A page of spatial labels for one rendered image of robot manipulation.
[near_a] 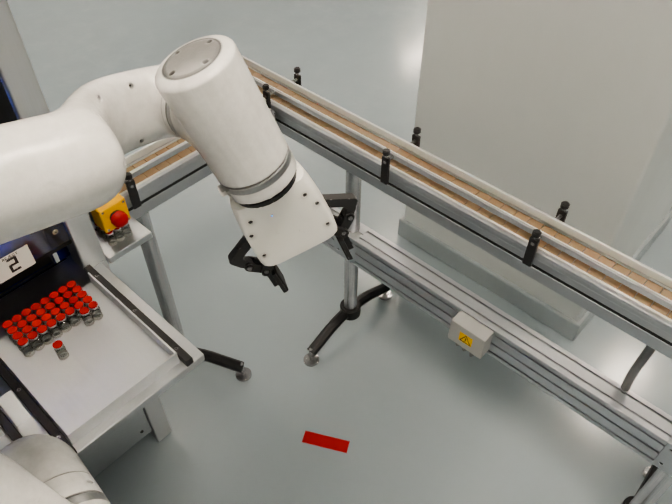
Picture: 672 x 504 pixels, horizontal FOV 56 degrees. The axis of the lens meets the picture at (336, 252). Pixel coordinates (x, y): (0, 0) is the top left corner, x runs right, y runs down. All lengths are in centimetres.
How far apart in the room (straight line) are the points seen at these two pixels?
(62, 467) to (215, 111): 52
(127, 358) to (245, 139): 92
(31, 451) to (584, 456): 188
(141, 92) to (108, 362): 88
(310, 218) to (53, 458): 46
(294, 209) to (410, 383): 176
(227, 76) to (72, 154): 15
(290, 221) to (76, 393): 84
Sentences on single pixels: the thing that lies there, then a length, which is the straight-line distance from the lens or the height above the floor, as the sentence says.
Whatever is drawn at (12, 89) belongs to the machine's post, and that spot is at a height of 139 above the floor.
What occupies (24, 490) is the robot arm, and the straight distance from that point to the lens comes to 79.
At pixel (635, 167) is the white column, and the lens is 213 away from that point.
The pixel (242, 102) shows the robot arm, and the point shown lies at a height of 171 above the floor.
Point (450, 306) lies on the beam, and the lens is 197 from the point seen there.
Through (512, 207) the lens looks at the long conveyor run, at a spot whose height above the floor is 93.
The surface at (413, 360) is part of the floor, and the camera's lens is 248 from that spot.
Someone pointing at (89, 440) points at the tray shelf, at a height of 88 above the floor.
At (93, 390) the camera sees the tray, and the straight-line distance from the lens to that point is 145.
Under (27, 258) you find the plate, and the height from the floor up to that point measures 101.
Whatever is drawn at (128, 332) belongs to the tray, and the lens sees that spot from 151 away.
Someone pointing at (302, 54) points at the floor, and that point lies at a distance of 421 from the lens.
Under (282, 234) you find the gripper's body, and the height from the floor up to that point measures 153.
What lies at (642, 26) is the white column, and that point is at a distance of 195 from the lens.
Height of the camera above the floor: 204
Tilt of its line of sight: 46 degrees down
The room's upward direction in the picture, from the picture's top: straight up
